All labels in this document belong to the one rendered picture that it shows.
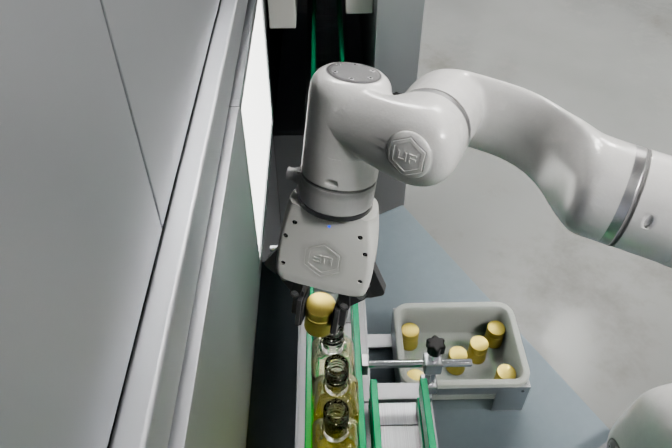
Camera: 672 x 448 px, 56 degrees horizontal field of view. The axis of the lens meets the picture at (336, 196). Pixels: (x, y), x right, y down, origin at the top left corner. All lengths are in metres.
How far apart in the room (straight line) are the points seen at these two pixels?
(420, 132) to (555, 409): 0.82
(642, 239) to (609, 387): 1.72
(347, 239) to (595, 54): 3.28
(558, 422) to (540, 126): 0.74
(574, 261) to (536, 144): 1.96
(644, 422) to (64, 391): 0.59
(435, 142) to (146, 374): 0.28
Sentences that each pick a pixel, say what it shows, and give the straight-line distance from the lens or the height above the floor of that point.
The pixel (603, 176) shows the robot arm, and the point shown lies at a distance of 0.52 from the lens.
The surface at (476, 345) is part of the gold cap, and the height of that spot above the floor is 0.81.
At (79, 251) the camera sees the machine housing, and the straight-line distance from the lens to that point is 0.39.
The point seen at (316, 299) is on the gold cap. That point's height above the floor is 1.23.
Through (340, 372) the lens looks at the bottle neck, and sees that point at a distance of 0.77.
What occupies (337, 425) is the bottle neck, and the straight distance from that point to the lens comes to 0.74.
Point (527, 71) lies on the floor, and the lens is 3.55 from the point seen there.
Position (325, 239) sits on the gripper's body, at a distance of 0.63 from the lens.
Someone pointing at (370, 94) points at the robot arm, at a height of 1.50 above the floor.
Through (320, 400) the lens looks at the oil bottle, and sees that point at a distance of 0.81.
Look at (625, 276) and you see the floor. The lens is 2.57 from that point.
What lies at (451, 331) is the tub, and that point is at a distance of 1.27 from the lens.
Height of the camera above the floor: 1.80
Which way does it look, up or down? 43 degrees down
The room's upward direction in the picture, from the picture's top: straight up
